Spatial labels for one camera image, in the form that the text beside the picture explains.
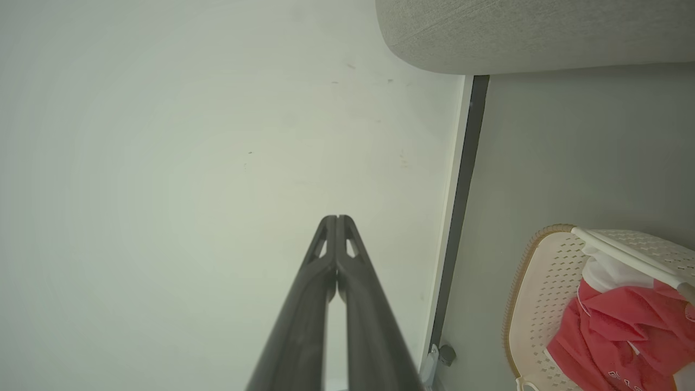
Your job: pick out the white garment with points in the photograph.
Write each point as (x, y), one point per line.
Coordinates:
(613, 274)

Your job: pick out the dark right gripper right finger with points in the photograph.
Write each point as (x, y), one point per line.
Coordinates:
(369, 336)

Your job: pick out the white and black baseboard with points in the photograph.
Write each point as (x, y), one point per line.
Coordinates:
(461, 206)

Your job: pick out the grey metal frame leg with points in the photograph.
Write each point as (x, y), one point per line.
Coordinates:
(429, 372)

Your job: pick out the red jersey with lettering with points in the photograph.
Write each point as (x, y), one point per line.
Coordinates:
(592, 353)

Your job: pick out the plain red garment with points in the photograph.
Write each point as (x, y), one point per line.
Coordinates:
(646, 309)

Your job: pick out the grey fabric sofa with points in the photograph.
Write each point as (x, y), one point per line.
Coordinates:
(532, 32)

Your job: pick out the cream perforated laundry basket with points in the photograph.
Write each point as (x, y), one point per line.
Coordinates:
(543, 293)

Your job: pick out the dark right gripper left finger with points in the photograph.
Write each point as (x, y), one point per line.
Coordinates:
(304, 326)

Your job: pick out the black caster wheel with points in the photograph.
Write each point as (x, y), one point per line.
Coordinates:
(447, 354)

